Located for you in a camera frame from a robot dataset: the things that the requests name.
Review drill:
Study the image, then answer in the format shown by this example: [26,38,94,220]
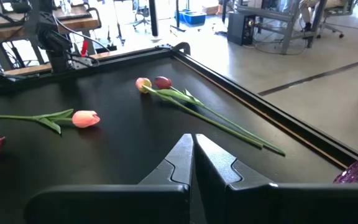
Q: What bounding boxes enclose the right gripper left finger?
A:
[24,133,195,224]

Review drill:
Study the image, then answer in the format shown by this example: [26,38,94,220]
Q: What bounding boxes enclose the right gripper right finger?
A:
[194,133,358,224]

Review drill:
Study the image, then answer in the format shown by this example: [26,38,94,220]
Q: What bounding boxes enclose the dark red tulip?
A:
[154,75,287,156]

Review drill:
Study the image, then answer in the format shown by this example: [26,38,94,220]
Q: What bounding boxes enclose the yellow-pink tulip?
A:
[134,77,264,149]

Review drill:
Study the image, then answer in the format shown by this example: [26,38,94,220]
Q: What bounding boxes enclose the red tag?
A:
[80,40,90,57]

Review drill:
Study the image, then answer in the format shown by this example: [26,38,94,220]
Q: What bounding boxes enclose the grey metal desk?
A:
[234,0,328,55]

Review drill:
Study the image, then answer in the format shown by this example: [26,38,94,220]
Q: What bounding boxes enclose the black computer tower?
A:
[227,11,257,47]

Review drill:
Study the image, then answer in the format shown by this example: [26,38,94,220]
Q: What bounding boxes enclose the wooden desk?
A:
[0,6,102,44]

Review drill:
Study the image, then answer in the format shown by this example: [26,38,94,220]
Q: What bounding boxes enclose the grey office chair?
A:
[317,0,356,40]

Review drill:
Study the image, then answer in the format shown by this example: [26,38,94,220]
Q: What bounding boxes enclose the person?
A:
[299,0,324,32]

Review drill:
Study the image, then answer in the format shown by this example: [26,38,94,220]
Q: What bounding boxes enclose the black office chair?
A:
[132,0,152,29]

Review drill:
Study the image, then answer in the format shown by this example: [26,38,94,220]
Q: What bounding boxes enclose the blue storage bin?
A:
[178,11,207,26]

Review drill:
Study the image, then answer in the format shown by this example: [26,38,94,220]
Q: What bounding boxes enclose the brown cardboard box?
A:
[201,4,219,16]

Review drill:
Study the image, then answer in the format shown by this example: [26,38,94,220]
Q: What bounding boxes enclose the black table frame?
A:
[0,42,358,170]

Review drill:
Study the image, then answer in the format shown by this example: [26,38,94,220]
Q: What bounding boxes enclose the black upright post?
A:
[147,0,160,37]

